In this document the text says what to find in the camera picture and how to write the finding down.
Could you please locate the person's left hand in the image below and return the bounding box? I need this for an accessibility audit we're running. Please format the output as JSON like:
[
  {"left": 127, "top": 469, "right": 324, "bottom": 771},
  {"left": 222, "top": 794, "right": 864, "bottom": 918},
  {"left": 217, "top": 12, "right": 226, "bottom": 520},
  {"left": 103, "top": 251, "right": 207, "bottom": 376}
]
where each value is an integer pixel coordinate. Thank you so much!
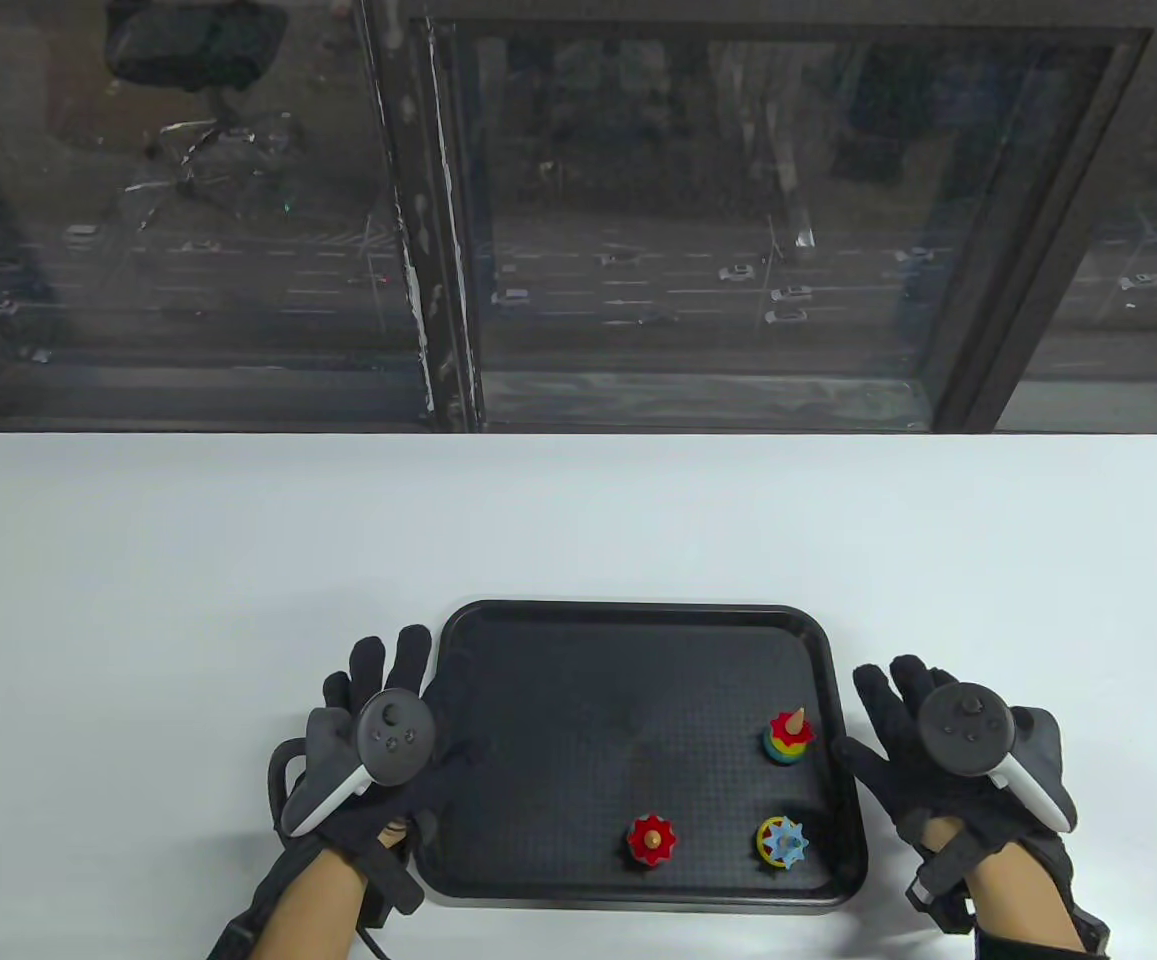
[{"left": 283, "top": 625, "right": 489, "bottom": 916}]

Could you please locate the person's right hand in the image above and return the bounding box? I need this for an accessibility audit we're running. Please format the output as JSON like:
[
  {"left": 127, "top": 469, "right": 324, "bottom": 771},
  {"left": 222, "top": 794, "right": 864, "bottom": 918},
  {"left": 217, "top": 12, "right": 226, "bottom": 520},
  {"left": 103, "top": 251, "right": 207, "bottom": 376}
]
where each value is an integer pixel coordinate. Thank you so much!
[{"left": 831, "top": 655, "right": 1079, "bottom": 936}]

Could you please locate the rainbow small top with stem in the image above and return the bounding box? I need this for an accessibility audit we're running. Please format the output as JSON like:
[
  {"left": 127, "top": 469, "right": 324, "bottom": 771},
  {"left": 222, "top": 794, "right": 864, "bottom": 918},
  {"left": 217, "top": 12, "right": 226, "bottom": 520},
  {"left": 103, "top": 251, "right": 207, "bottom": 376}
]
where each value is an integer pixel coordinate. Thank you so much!
[{"left": 763, "top": 706, "right": 814, "bottom": 766}]

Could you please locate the yellow blue gear small top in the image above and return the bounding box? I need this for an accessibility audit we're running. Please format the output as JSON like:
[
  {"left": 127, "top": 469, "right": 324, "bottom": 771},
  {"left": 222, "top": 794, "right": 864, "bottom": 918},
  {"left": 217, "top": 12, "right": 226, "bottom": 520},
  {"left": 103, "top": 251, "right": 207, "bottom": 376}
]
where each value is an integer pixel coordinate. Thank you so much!
[{"left": 756, "top": 813, "right": 811, "bottom": 871}]

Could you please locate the red gear small top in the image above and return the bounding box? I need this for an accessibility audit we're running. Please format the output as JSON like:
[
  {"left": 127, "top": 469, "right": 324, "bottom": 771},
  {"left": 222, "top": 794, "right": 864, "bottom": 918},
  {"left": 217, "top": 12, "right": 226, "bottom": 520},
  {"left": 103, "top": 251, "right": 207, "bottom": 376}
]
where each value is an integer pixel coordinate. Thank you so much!
[{"left": 625, "top": 812, "right": 679, "bottom": 871}]

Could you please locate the person's right forearm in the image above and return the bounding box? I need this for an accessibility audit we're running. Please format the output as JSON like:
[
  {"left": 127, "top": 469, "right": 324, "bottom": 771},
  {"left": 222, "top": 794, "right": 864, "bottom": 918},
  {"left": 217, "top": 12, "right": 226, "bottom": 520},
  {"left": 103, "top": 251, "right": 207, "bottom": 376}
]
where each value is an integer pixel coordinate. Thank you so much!
[{"left": 963, "top": 840, "right": 1114, "bottom": 960}]

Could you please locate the person's left forearm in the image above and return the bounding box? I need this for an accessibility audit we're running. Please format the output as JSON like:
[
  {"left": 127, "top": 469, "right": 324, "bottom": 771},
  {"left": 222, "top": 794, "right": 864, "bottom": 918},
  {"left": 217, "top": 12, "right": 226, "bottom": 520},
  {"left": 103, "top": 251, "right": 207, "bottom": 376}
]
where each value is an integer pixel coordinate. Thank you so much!
[{"left": 206, "top": 845, "right": 374, "bottom": 960}]

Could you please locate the right grey white controller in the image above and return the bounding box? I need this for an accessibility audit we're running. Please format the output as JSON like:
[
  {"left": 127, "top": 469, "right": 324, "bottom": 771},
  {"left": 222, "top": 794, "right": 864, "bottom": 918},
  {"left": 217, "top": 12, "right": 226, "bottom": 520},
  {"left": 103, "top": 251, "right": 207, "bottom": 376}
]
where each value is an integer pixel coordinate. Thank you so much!
[{"left": 916, "top": 682, "right": 1077, "bottom": 833}]

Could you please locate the grey white controller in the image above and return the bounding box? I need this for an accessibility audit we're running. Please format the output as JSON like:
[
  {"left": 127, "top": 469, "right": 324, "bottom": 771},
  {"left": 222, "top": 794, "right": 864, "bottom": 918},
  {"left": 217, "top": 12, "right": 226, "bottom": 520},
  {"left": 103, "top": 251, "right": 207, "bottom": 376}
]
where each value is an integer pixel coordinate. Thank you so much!
[
  {"left": 916, "top": 682, "right": 1077, "bottom": 833},
  {"left": 281, "top": 690, "right": 437, "bottom": 839}
]

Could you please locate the left grey white controller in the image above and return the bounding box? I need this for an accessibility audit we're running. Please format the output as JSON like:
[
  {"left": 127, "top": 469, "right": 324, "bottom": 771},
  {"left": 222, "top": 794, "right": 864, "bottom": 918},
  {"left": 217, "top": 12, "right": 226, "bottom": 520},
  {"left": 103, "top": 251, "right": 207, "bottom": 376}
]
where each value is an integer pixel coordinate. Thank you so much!
[{"left": 281, "top": 690, "right": 437, "bottom": 839}]

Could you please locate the black plastic tray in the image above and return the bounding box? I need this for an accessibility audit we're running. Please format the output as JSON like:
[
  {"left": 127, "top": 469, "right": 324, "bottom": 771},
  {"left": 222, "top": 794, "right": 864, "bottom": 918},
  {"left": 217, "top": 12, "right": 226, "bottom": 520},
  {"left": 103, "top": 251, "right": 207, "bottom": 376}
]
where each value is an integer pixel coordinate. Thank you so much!
[{"left": 416, "top": 600, "right": 869, "bottom": 916}]

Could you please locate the dark metal window frame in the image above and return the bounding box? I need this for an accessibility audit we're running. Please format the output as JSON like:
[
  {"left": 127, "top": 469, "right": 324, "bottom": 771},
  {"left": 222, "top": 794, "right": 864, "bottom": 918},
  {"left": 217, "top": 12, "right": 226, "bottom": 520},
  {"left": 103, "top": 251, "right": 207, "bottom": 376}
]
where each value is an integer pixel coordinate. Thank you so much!
[{"left": 0, "top": 0, "right": 1157, "bottom": 436}]

